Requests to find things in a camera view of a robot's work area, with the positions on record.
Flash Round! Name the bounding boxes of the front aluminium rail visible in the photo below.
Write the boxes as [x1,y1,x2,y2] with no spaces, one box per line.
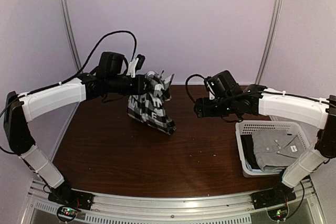
[19,179,326,223]

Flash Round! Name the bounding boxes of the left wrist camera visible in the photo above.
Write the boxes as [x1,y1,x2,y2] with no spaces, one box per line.
[126,54,145,78]

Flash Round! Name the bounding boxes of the left circuit board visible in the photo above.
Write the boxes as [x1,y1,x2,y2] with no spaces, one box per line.
[56,206,79,222]

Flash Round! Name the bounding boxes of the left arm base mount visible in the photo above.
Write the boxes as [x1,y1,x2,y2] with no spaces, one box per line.
[48,188,93,210]

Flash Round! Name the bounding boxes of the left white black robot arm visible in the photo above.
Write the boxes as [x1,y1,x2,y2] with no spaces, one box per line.
[2,52,149,205]

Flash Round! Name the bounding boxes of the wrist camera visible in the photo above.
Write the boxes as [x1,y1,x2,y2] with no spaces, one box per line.
[204,77,216,100]
[126,54,145,78]

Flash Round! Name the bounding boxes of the grey button shirt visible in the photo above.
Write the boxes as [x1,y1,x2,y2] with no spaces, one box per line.
[252,129,306,173]

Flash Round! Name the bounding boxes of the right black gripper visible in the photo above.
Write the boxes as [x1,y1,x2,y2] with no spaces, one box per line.
[195,97,236,118]

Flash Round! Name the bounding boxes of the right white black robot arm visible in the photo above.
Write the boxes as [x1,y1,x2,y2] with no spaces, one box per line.
[191,70,335,204]

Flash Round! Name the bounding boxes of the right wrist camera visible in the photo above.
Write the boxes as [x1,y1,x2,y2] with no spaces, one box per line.
[204,77,216,100]

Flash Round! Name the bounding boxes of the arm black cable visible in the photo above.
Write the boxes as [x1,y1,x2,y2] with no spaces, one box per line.
[185,74,208,103]
[0,31,138,120]

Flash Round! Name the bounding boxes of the black folded shirt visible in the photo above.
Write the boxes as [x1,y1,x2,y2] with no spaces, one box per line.
[240,135,260,169]

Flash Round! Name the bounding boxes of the white plastic laundry basket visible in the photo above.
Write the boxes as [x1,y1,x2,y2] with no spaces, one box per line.
[236,120,310,177]

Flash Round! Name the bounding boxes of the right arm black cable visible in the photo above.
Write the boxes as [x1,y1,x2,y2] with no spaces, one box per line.
[185,74,208,103]

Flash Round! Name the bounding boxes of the black white plaid shirt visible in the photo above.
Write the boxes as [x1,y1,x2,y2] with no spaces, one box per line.
[127,71,176,135]

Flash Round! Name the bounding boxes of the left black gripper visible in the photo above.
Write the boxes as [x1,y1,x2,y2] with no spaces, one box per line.
[107,74,155,96]

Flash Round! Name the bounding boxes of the right circuit board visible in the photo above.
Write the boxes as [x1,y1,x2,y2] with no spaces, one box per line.
[267,206,289,221]

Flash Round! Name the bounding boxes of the right aluminium frame post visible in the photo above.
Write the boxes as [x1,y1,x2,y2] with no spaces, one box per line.
[255,0,283,84]

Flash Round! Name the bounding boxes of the aluminium frame post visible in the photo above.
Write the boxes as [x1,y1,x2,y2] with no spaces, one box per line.
[255,0,283,84]
[59,0,82,71]

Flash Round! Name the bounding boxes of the left aluminium frame post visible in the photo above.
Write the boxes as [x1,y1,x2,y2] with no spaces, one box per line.
[59,0,82,71]

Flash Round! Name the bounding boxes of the circuit board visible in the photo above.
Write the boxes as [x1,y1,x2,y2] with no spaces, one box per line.
[267,206,289,221]
[56,206,79,222]

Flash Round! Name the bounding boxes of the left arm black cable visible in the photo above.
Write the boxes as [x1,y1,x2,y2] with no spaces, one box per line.
[0,31,138,120]

